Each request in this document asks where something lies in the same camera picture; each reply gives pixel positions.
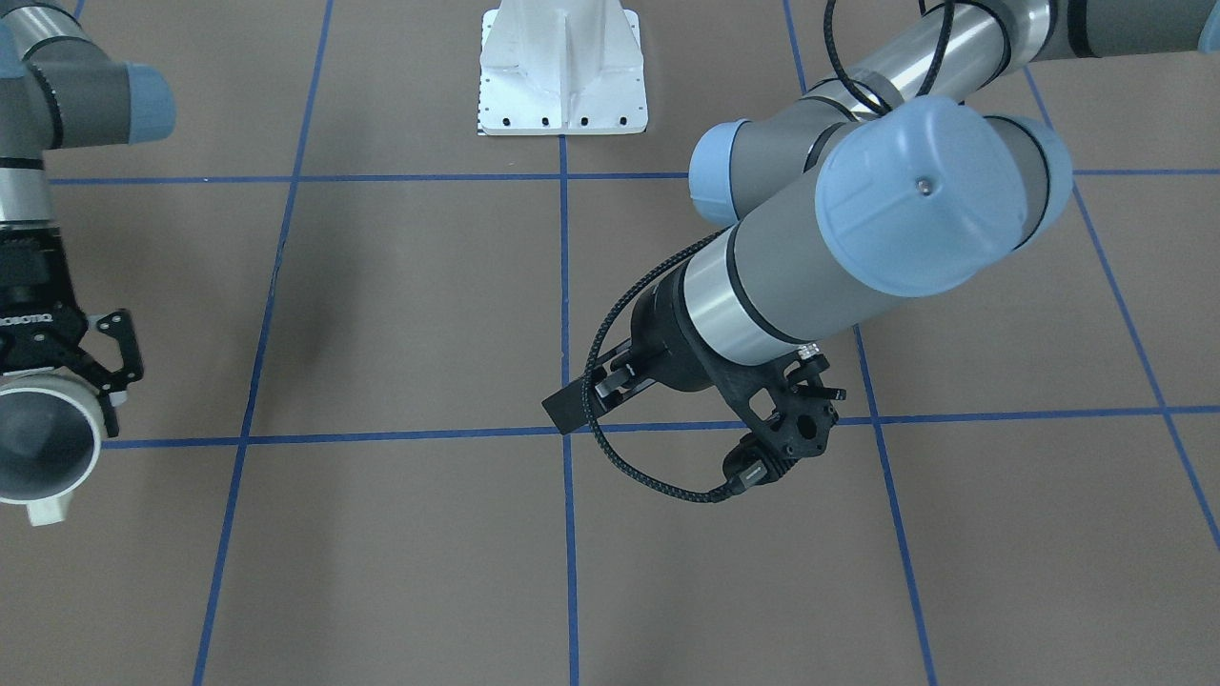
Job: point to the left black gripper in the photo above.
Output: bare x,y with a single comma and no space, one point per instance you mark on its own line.
670,345

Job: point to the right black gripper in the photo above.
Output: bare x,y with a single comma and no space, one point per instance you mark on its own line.
29,278

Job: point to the white mug with handle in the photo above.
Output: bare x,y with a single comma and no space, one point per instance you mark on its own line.
51,437

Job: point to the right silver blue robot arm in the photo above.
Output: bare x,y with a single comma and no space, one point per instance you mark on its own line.
60,91

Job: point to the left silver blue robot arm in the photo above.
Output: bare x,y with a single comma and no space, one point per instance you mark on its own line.
878,187

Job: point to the white pedestal column base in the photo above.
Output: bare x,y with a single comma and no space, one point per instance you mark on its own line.
550,68

